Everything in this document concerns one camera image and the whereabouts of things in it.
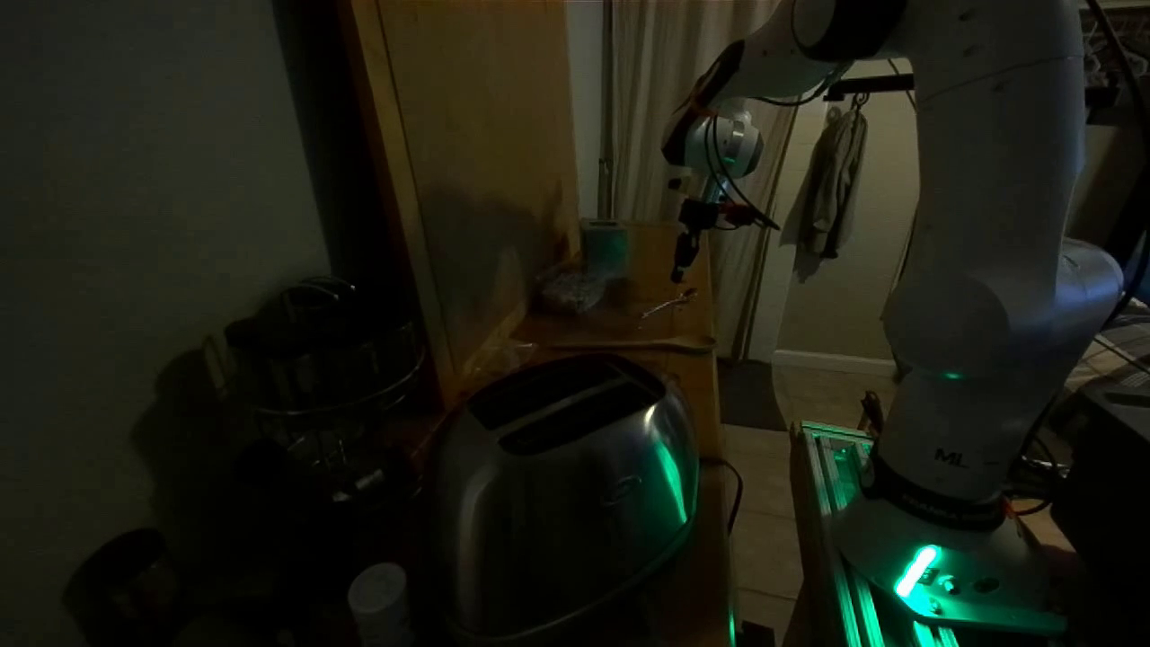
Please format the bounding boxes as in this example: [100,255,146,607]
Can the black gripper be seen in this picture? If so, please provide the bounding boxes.
[672,194,737,288]

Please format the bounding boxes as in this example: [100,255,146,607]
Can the silver metal spoon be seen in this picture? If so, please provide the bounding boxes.
[640,285,702,322]

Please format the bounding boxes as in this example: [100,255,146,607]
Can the small white cup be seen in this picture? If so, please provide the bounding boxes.
[346,560,418,647]

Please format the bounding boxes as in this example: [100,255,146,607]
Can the pale window curtain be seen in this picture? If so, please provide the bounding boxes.
[604,0,820,364]

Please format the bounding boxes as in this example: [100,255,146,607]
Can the hanging grey cloth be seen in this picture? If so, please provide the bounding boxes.
[790,101,874,288]

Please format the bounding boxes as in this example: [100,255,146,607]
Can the wooden cabinet panel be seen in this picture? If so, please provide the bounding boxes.
[346,0,587,408]

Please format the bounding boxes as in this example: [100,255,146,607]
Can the stainless steel toaster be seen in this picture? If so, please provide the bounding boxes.
[427,349,709,647]

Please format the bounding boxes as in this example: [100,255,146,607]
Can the dark glass jar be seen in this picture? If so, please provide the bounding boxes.
[200,273,440,511]

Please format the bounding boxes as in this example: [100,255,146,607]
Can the dark round pot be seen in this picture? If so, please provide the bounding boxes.
[60,523,188,647]

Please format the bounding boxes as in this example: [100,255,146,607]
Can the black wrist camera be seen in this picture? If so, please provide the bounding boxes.
[717,199,782,234]

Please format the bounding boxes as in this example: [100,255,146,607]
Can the black toaster power cord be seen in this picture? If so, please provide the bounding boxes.
[699,451,753,539]

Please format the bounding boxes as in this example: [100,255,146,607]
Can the aluminium mounting frame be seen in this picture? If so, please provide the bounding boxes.
[786,418,962,647]

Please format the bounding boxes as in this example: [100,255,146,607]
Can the black wall bracket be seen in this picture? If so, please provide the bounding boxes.
[824,67,921,109]

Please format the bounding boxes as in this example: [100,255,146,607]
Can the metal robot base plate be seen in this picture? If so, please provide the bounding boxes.
[833,492,1070,641]

